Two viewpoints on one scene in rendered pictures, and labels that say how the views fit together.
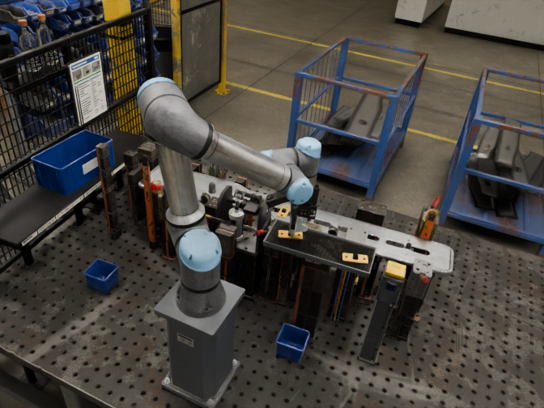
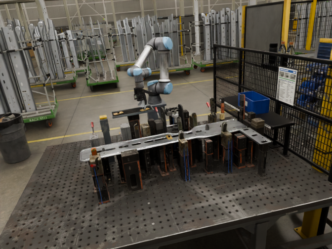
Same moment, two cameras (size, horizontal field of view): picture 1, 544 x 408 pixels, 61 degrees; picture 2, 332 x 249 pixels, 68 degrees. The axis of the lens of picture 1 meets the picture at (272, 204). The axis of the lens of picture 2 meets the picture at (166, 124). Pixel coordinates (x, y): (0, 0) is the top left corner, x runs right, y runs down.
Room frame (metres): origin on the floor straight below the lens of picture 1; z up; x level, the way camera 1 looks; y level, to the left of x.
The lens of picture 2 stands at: (3.17, -1.01, 1.89)
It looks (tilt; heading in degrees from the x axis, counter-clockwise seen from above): 23 degrees down; 149
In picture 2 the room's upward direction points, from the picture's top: 5 degrees counter-clockwise
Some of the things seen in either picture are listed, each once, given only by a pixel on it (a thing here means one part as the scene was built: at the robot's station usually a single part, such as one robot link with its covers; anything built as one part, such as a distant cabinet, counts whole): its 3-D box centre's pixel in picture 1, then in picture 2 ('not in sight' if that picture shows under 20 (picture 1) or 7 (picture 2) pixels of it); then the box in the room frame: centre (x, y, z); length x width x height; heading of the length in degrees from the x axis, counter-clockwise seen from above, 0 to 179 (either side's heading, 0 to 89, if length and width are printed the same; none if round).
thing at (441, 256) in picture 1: (288, 213); (167, 138); (1.60, -0.08, 1.00); 1.38 x 0.22 x 0.02; 73
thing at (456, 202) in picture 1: (511, 156); not in sight; (3.35, -1.86, 0.47); 1.20 x 0.80 x 0.95; 160
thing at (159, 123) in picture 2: (273, 261); (160, 140); (1.40, -0.03, 0.89); 0.13 x 0.11 x 0.38; 163
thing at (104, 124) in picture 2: (380, 316); (107, 141); (1.14, -0.43, 0.92); 0.08 x 0.08 x 0.44; 73
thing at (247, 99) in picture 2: (75, 161); (252, 102); (1.69, 0.86, 1.09); 0.30 x 0.17 x 0.13; 158
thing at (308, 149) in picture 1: (306, 157); (138, 75); (1.26, -0.09, 1.48); 0.09 x 0.08 x 0.11; 115
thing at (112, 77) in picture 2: not in sight; (99, 58); (-5.29, 1.69, 0.88); 1.91 x 1.00 x 1.76; 160
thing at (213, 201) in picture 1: (214, 242); (186, 132); (1.46, 0.22, 0.91); 0.07 x 0.05 x 0.42; 163
